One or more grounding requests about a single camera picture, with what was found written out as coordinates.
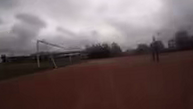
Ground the person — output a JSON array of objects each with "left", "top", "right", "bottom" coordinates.
[{"left": 149, "top": 35, "right": 162, "bottom": 63}]

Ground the white football goal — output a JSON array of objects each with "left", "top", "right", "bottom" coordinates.
[{"left": 33, "top": 36, "right": 84, "bottom": 72}]

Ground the long low building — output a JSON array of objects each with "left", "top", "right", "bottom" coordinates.
[{"left": 0, "top": 43, "right": 86, "bottom": 65}]

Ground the dark grass field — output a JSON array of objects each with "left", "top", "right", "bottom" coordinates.
[{"left": 0, "top": 56, "right": 84, "bottom": 82}]

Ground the group of dark trees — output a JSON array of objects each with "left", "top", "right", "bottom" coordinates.
[{"left": 83, "top": 40, "right": 124, "bottom": 62}]

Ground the red clay sports ground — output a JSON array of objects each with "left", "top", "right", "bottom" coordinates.
[{"left": 0, "top": 49, "right": 193, "bottom": 109}]

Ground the row of dark buildings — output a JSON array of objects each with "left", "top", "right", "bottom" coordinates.
[{"left": 126, "top": 29, "right": 193, "bottom": 57}]

